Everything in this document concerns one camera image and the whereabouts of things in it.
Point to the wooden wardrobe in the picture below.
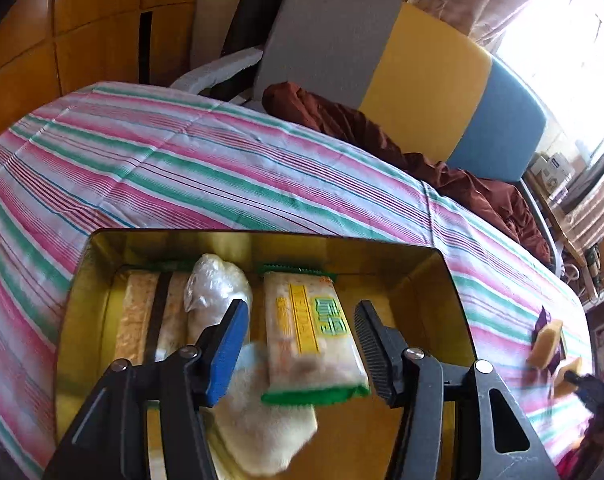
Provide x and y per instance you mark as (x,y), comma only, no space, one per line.
(96,10)

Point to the maroon blanket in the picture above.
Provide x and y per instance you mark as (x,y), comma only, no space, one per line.
(372,135)

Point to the white carton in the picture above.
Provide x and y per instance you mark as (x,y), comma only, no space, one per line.
(552,170)

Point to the yellow sponge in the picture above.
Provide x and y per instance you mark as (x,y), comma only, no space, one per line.
(544,346)
(566,372)

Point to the patterned beige curtain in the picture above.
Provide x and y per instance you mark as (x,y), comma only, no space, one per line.
(597,200)
(482,0)

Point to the white bed rail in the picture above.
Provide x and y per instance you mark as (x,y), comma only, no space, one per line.
(216,67)

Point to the wooden desk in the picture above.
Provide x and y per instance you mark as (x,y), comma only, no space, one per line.
(567,240)

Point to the red clothing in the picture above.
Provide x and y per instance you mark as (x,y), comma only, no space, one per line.
(577,460)

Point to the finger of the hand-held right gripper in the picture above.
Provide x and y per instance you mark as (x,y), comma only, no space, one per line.
(581,381)

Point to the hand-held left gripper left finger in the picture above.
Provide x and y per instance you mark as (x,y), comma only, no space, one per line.
(226,355)

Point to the orange snack packet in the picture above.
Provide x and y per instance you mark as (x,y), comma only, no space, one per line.
(131,310)

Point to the green-edged rice cracker packet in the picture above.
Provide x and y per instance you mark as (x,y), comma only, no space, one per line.
(307,320)

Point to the black post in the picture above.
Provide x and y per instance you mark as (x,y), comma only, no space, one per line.
(254,15)

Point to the window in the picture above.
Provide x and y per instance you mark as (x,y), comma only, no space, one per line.
(572,50)

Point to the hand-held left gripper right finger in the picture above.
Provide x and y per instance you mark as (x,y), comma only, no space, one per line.
(377,350)

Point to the grey yellow blue headboard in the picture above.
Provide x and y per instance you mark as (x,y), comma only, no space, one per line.
(417,60)

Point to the grey bed rail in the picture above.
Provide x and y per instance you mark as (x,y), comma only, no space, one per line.
(544,220)

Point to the white plastic-wrapped bundle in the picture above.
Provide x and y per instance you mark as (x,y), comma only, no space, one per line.
(211,285)

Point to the gold tin box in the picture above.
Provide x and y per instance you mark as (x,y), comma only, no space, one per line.
(422,310)

